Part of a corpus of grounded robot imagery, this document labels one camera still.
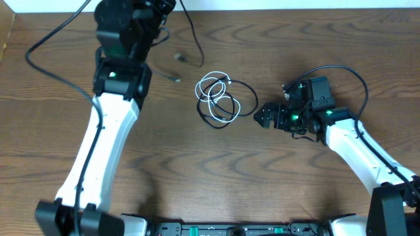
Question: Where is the thin black cable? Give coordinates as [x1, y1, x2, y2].
[150, 0, 205, 83]

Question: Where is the thick black USB cable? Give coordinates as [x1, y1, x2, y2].
[196, 77, 259, 130]

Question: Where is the white USB cable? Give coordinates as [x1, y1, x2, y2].
[194, 71, 242, 124]

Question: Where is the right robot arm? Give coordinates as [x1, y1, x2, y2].
[254, 77, 419, 235]

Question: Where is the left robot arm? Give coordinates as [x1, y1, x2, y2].
[35, 1, 175, 235]

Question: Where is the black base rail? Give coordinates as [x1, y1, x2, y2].
[155, 220, 331, 236]

